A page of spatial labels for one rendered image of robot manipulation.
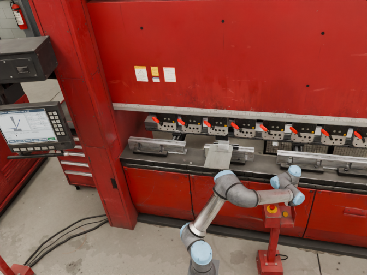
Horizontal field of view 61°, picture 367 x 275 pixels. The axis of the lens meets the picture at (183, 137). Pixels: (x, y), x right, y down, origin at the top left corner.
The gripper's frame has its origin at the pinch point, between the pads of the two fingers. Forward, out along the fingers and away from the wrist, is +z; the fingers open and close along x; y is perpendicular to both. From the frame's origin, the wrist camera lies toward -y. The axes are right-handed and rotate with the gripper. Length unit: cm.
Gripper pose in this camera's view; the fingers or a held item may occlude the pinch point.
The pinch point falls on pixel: (288, 205)
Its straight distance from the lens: 227.3
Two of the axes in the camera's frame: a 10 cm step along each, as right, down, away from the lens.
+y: 0.5, -6.7, 7.4
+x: -10.0, 0.3, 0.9
